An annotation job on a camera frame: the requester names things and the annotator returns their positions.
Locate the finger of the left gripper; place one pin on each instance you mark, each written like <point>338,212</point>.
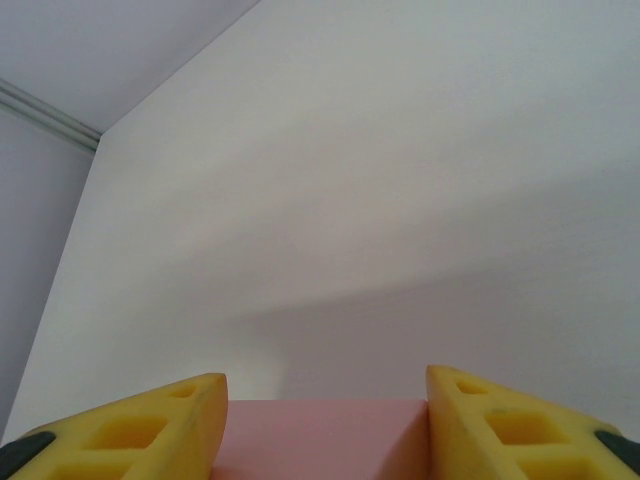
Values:
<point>200,425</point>
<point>450,425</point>

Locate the pink paper box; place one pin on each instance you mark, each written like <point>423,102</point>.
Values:
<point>310,440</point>

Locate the aluminium frame post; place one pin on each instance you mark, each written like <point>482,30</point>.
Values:
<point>45,115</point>

